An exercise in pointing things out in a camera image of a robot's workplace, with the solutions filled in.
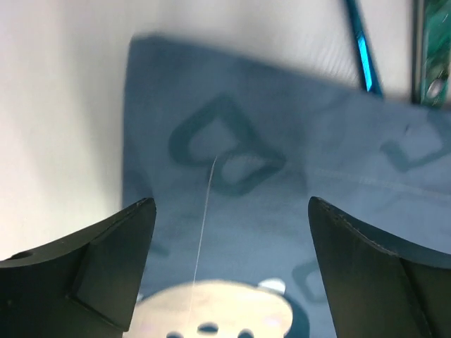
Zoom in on blue handled fork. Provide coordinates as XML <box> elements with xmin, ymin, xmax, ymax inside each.
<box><xmin>344</xmin><ymin>0</ymin><xmax>383</xmax><ymax>97</ymax></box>

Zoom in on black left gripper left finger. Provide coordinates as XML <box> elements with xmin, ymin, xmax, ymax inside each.
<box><xmin>1</xmin><ymin>198</ymin><xmax>156</xmax><ymax>338</ymax></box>

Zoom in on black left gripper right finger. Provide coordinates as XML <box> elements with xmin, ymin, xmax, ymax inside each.
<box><xmin>308</xmin><ymin>196</ymin><xmax>450</xmax><ymax>338</ymax></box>

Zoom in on green handled metal spoon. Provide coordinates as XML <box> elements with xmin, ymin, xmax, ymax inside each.
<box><xmin>412</xmin><ymin>0</ymin><xmax>450</xmax><ymax>108</ymax></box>

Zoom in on blue cartoon placemat cloth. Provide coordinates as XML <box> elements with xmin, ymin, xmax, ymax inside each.
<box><xmin>123</xmin><ymin>35</ymin><xmax>450</xmax><ymax>337</ymax></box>

